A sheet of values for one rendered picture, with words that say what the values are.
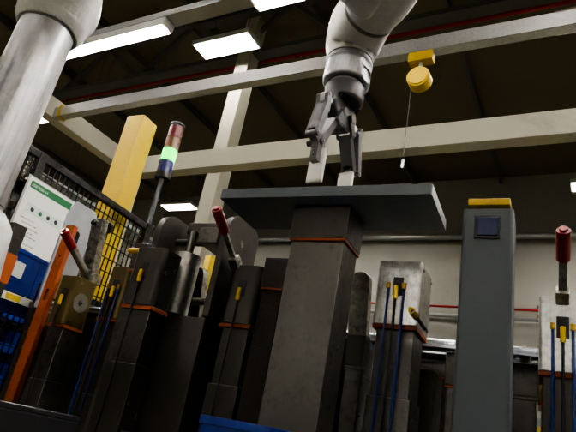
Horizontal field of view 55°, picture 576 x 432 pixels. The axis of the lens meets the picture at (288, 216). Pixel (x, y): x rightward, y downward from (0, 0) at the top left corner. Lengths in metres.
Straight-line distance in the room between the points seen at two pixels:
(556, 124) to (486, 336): 4.00
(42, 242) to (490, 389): 1.64
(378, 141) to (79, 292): 3.91
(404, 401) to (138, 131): 1.86
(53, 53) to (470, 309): 0.84
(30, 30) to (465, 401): 0.94
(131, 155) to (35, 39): 1.40
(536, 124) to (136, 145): 3.23
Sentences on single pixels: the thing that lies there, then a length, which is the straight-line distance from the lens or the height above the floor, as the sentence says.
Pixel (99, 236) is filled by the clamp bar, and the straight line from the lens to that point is 1.46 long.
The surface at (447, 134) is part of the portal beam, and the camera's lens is 4.84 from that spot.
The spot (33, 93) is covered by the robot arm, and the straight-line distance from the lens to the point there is 1.08.
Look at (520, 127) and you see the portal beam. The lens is 4.75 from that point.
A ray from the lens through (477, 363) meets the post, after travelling 0.79.
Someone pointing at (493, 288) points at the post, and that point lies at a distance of 0.81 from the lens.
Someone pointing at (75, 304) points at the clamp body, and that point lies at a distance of 1.40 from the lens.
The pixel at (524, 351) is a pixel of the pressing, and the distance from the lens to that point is 1.07.
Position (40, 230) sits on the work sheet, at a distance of 2.08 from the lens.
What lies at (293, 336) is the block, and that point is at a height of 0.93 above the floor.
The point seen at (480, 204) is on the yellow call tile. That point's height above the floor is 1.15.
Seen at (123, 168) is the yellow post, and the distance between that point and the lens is 2.45.
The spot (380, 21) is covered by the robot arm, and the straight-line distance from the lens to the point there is 1.02.
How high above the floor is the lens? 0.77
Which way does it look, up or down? 22 degrees up
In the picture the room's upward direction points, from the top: 11 degrees clockwise
